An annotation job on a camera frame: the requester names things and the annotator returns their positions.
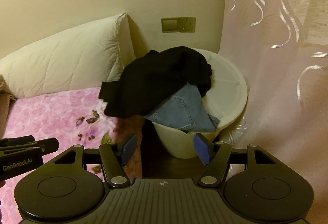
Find black garment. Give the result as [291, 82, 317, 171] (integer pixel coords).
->
[98, 46, 212, 118]

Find pink floral blanket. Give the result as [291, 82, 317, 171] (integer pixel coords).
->
[0, 86, 121, 224]

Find blue denim jeans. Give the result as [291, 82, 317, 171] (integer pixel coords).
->
[146, 84, 220, 133]

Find white laundry basket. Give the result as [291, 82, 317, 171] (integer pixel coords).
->
[154, 49, 248, 159]

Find white pillow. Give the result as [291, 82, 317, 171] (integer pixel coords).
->
[1, 13, 136, 98]

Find pale pink patterned curtain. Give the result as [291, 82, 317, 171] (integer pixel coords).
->
[219, 0, 327, 223]

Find wall switch and socket plate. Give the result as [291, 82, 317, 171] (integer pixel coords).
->
[161, 17, 196, 33]

